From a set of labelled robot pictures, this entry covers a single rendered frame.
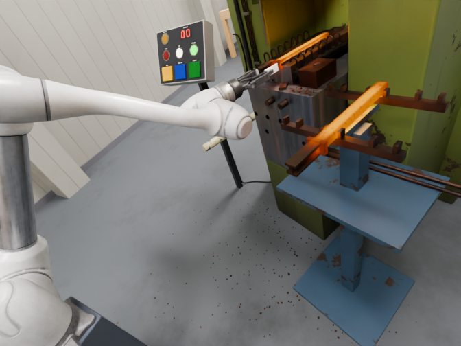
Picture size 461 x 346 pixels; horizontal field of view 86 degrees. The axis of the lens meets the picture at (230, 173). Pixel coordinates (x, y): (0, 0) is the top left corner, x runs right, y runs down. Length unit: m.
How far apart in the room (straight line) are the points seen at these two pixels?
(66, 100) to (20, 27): 2.75
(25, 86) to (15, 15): 2.78
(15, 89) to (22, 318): 0.59
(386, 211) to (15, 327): 1.04
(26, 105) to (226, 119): 0.48
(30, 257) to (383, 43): 1.33
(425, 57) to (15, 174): 1.25
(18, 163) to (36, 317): 0.44
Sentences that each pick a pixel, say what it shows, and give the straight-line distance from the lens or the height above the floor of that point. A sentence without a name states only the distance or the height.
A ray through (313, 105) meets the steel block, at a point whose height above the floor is 0.88.
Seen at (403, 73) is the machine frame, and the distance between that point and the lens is 1.03.
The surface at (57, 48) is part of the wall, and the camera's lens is 3.57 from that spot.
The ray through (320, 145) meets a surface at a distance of 0.59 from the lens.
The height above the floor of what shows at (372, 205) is 0.72.
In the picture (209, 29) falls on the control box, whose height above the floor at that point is 1.15.
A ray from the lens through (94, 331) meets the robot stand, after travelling 1.06.
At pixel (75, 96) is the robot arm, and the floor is 1.21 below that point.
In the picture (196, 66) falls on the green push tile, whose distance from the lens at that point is 1.39.
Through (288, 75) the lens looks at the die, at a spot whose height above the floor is 0.95.
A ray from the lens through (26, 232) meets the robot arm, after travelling 1.04.
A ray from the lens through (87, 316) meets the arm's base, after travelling 1.06.
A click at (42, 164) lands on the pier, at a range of 3.06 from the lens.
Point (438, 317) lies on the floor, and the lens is 1.50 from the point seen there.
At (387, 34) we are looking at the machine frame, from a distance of 1.01.
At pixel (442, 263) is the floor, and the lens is 1.63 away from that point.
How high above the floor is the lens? 1.34
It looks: 38 degrees down
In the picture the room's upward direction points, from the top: 21 degrees counter-clockwise
